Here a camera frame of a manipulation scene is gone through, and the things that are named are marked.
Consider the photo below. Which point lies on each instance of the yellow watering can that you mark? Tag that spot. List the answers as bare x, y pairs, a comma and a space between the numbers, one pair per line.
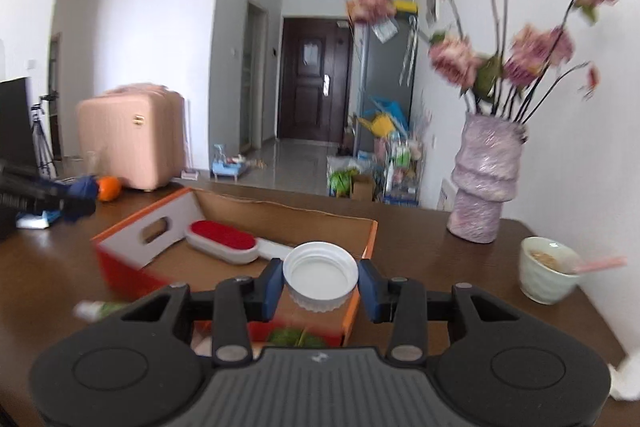
382, 124

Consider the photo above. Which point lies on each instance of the clear drinking glass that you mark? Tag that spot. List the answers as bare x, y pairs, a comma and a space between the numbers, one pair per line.
90, 162

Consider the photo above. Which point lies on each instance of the pink suitcase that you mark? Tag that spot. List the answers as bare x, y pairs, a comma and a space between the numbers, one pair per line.
135, 142

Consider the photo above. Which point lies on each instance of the orange fruit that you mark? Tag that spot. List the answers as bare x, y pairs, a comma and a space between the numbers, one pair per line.
109, 188

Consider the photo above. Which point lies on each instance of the dark brown entrance door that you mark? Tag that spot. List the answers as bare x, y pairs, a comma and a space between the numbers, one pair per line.
312, 82

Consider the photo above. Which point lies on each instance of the white plastic jar lid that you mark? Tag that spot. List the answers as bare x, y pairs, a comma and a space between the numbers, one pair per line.
320, 279

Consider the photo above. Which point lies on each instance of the small brown cardboard box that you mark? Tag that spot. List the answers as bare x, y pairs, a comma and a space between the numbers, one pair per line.
362, 187

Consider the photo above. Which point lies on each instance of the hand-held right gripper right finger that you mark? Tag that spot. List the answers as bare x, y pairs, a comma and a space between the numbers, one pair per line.
370, 292

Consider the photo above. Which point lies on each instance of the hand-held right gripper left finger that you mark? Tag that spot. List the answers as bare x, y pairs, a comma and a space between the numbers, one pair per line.
272, 289

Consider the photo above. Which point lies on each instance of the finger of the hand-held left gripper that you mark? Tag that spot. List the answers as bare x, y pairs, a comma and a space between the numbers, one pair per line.
82, 188
77, 209

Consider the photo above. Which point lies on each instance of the pink spoon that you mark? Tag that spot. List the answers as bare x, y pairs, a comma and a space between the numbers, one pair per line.
600, 264

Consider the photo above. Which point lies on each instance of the crumpled white tissue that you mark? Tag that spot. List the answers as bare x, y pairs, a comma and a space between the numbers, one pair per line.
625, 377

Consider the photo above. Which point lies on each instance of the red cardboard box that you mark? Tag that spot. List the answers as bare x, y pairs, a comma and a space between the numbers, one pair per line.
320, 227

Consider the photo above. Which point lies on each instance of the small blue toy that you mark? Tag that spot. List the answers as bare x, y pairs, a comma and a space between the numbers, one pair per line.
230, 167

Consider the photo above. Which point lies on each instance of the yellow box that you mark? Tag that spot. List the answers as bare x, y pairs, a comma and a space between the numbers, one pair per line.
405, 7

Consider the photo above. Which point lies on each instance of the light blue tissue box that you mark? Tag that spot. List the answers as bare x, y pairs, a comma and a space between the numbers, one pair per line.
35, 221

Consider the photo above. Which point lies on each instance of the pink textured vase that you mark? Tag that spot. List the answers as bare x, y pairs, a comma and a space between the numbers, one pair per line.
482, 177

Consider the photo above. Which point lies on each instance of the red and white lint brush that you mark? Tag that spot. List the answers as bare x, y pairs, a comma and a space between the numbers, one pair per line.
220, 237

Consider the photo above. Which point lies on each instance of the grey refrigerator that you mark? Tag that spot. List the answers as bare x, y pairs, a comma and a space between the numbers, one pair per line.
387, 67

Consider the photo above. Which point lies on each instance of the bunch of dried pink roses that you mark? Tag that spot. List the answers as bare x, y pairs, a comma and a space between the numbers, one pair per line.
452, 57

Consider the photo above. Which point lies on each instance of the green plastic bag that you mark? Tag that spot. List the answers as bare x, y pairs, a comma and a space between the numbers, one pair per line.
342, 179

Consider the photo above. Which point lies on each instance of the pale green ceramic bowl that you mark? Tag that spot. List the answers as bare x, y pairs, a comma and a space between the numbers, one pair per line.
542, 282

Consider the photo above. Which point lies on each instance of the green and white tube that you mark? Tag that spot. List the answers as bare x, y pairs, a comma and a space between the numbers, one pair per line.
100, 309

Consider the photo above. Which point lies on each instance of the blue bag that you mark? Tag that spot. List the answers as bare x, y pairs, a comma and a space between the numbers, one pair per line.
387, 104

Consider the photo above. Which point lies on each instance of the black tripod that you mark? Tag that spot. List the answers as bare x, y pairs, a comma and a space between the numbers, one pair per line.
40, 142

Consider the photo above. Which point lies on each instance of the paper sheet on refrigerator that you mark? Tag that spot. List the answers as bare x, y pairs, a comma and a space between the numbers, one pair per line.
385, 29

